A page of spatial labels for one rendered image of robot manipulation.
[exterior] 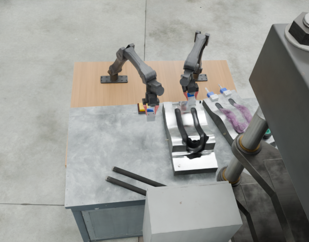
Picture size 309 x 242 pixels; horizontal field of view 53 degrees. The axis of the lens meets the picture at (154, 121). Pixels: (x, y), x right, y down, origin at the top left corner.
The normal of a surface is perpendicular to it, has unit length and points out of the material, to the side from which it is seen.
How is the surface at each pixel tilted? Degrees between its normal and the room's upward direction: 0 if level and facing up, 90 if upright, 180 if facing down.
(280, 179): 0
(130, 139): 0
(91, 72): 0
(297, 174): 90
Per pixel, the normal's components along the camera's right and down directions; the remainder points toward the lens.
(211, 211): 0.07, -0.61
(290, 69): -0.99, 0.06
